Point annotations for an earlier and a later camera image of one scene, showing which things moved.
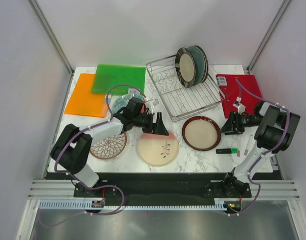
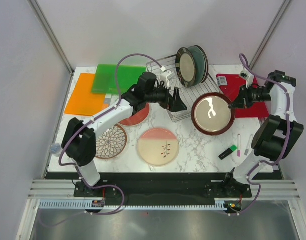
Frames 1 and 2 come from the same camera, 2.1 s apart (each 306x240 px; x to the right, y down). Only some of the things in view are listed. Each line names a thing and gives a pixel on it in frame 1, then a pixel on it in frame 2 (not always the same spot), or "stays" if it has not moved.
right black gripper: [229, 127] -> [241, 101]
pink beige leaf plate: [157, 150] stays
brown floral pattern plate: [110, 147] stays
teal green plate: [199, 58] stays
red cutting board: [231, 90] stays
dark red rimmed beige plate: [201, 133] -> [211, 115]
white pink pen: [238, 152] stays
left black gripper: [158, 128] -> [174, 104]
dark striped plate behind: [206, 64] stays
